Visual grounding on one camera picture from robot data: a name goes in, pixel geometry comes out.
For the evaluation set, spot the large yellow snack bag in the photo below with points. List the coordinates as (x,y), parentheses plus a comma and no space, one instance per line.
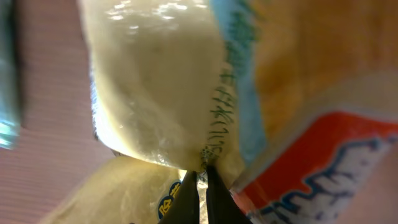
(293,102)

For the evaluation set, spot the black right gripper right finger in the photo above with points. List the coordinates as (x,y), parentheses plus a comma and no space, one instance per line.
(220,205)

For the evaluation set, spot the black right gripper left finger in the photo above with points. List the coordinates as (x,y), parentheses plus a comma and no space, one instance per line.
(185,209)

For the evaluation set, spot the light green snack packet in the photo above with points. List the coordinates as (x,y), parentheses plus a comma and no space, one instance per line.
(10,104)

